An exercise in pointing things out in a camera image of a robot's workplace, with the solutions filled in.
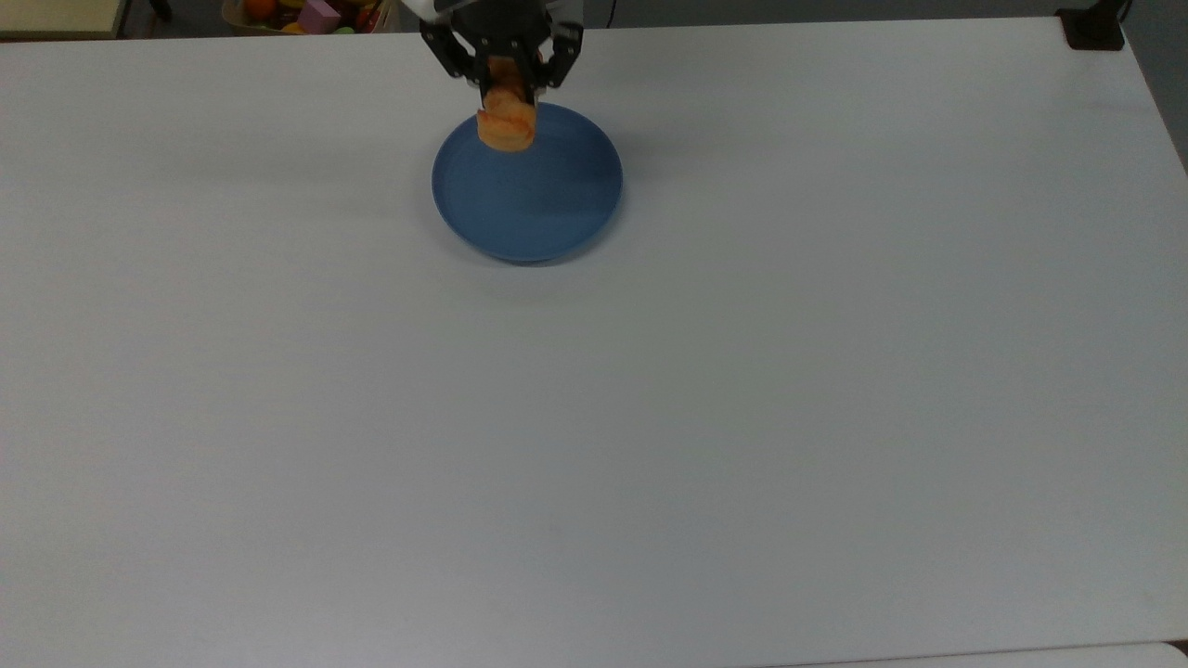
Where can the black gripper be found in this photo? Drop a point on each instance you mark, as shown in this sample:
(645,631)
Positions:
(501,23)

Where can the orange braided bread loaf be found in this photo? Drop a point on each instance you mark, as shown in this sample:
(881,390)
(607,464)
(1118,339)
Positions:
(508,125)

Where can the round blue plate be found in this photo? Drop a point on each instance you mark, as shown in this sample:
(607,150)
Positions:
(534,199)

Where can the purple toy block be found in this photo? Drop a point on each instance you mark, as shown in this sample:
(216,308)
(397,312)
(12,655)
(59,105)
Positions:
(318,17)

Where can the orange toy fruit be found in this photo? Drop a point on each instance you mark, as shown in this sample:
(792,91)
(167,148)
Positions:
(259,8)

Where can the basket of toys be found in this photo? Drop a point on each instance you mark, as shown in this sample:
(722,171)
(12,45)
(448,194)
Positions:
(241,23)

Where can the pale yellow board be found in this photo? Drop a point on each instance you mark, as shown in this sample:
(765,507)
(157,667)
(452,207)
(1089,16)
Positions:
(60,17)

